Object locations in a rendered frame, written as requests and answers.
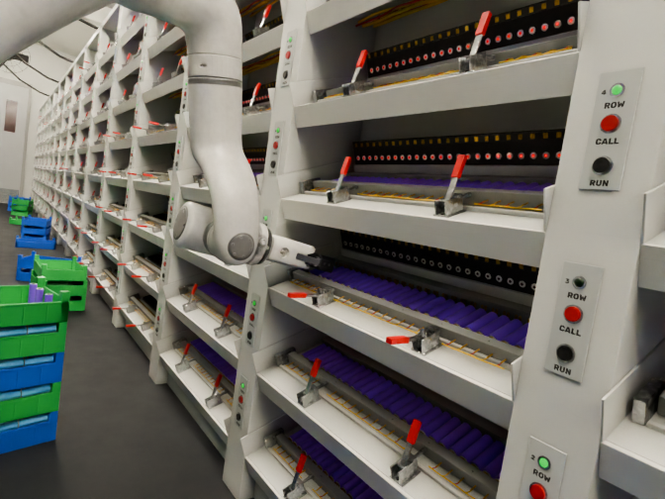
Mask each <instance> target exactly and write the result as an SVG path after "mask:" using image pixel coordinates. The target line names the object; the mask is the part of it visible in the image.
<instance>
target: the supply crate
mask: <svg viewBox="0 0 665 499"><path fill-rule="evenodd" d="M36 283H38V288H39V287H41V288H43V289H44V298H43V302H40V303H28V299H29V288H30V285H3V286H0V328H6V327H17V326H29V325H40V324H52V323H63V322H67V320H68V310H69V299H70V291H68V290H60V291H59V295H58V294H56V293H55V292H53V291H51V290H50V289H48V288H47V287H45V285H46V278H45V277H44V276H36ZM47 293H51V294H53V297H52V302H45V294H47Z"/></svg>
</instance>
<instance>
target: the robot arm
mask: <svg viewBox="0 0 665 499"><path fill-rule="evenodd" d="M113 3H116V4H118V5H120V6H123V7H125V8H128V9H131V10H134V11H137V12H139V13H143V14H146V15H149V16H151V17H153V18H156V19H159V20H161V21H164V22H167V23H169V24H171V25H174V26H176V27H178V28H179V29H181V30H182V31H183V33H184V34H185V37H186V44H187V77H188V106H189V129H190V145H191V151H192V154H193V157H194V158H195V160H196V161H197V163H198V164H199V166H200V168H201V170H202V172H203V174H204V176H205V179H206V181H207V185H208V188H209V192H210V197H211V203H212V208H210V207H207V206H204V205H201V204H198V203H194V202H191V201H190V202H187V203H185V204H184V205H183V206H182V207H181V209H180V210H179V212H178V214H177V217H176V220H175V223H174V227H173V242H174V244H175V245H176V246H177V247H178V248H181V249H185V250H192V251H196V252H200V253H204V254H208V255H212V256H214V257H216V258H217V259H219V260H220V261H222V262H224V263H226V264H229V265H242V264H249V265H256V264H261V263H263V262H264V261H265V260H268V261H272V262H276V263H280V264H285V265H289V266H294V267H299V268H305V269H308V268H310V267H314V268H315V269H318V270H322V271H326V272H329V273H332V272H333V266H334V263H335V258H332V257H328V256H325V255H321V254H318V253H315V252H314V251H315V248H314V247H312V246H309V245H306V244H303V243H299V242H296V241H293V240H289V239H286V238H283V237H279V236H276V235H272V234H271V231H270V230H269V229H268V228H266V226H265V225H264V224H261V223H259V199H258V191H257V186H256V181H255V178H254V175H253V172H252V170H251V167H250V165H249V163H248V161H247V159H246V157H245V155H244V153H243V150H242V144H241V119H242V29H241V18H240V13H239V10H238V5H237V3H236V1H235V0H0V64H1V63H2V62H4V61H5V60H7V59H8V58H10V57H12V56H13V55H15V54H17V53H18V52H20V51H22V50H24V49H26V48H28V47H30V46H32V45H33V44H35V43H37V42H39V41H41V40H42V39H44V38H46V37H47V36H49V35H51V34H53V33H55V32H56V31H58V30H60V29H62V28H64V27H65V26H67V25H69V24H71V23H73V22H75V21H77V20H79V19H82V18H84V17H86V16H88V15H90V14H92V13H94V12H96V11H98V10H100V9H102V8H105V7H107V6H109V5H111V4H113ZM309 266H310V267H309Z"/></svg>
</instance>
